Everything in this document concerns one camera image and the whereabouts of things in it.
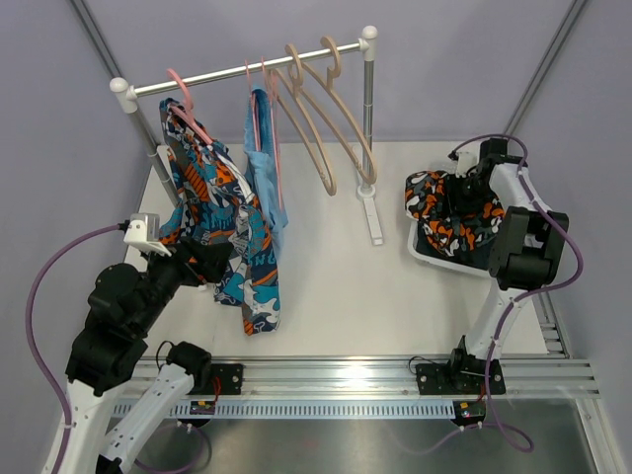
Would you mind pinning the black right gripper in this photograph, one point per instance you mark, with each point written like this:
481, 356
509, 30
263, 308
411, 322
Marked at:
457, 202

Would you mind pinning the white plastic basket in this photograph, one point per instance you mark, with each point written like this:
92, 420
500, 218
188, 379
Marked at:
427, 259

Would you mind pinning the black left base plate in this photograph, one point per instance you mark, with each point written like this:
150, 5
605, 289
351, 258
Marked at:
226, 377

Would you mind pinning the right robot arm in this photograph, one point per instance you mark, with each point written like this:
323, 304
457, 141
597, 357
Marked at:
524, 259

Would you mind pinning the pink hanger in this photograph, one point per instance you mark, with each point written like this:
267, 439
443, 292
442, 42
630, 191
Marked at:
187, 112
252, 115
271, 88

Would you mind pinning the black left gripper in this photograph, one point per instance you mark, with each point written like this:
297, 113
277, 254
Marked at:
212, 258

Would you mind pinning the beige hanger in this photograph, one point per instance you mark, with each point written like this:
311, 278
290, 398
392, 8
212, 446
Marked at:
306, 123
325, 67

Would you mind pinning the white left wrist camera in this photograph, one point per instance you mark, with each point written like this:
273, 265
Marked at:
142, 234

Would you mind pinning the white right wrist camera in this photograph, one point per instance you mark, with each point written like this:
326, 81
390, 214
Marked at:
464, 162

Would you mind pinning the orange black camouflage shorts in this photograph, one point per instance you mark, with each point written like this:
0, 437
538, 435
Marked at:
425, 201

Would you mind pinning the light blue shorts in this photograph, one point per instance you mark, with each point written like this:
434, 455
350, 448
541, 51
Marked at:
262, 175

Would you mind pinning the dark navy shorts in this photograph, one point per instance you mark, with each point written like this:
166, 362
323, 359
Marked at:
461, 247

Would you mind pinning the skull print colourful shorts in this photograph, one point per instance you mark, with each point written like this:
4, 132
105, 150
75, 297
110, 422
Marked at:
217, 205

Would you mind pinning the aluminium rail front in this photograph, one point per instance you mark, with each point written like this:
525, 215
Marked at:
392, 377

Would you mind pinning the white slotted cable duct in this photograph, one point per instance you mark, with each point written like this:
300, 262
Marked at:
226, 409

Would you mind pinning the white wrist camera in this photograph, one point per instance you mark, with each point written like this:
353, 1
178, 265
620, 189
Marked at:
142, 234
464, 162

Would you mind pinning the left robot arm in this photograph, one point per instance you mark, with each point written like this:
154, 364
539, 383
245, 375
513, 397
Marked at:
124, 306

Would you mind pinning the white clothes rack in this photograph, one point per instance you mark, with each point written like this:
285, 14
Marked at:
127, 96

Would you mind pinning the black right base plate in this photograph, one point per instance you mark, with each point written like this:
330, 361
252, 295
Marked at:
444, 377

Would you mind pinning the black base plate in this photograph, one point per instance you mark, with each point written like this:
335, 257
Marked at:
444, 377
226, 377

